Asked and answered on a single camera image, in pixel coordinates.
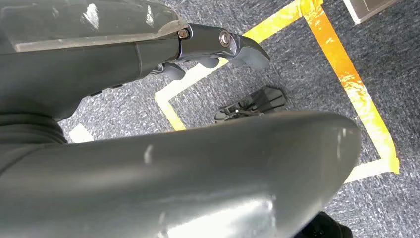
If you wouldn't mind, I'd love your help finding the small white floor tape piece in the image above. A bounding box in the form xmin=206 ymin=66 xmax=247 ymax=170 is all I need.
xmin=68 ymin=123 xmax=95 ymax=144

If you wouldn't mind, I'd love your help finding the ribbed grey left arm sleeve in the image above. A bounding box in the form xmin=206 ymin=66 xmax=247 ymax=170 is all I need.
xmin=0 ymin=113 xmax=68 ymax=146

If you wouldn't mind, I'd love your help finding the short yellow floor tape strip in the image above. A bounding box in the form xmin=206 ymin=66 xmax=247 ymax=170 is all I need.
xmin=154 ymin=93 xmax=187 ymax=132

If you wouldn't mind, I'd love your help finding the black robot foot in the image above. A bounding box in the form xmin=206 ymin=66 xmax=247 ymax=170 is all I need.
xmin=293 ymin=211 xmax=354 ymax=238
xmin=214 ymin=86 xmax=287 ymax=123

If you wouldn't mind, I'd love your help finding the long yellow floor tape strip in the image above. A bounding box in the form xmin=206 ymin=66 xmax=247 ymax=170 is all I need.
xmin=154 ymin=0 xmax=304 ymax=103

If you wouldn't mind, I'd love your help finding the worn orange floor tape strip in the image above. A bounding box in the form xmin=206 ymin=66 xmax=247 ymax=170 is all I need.
xmin=300 ymin=0 xmax=400 ymax=175

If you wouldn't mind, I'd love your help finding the grey white-edged furniture base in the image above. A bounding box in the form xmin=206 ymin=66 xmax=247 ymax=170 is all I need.
xmin=342 ymin=0 xmax=400 ymax=25

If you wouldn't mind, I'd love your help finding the pale yellow floor tape strip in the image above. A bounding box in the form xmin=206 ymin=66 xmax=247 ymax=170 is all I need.
xmin=343 ymin=159 xmax=393 ymax=184

